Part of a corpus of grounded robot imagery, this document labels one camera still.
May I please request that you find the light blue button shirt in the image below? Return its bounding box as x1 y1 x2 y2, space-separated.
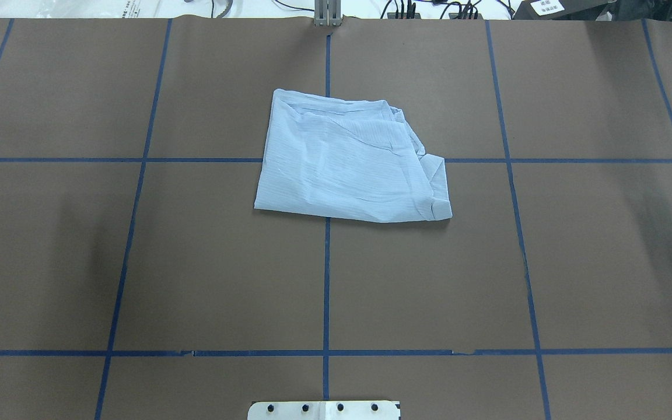
254 89 453 223

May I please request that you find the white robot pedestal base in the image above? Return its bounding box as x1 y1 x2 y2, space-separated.
246 400 402 419

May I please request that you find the brown paper table cover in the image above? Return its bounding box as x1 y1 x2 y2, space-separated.
0 16 672 419

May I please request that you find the aluminium frame post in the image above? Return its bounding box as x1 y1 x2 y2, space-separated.
314 0 343 27

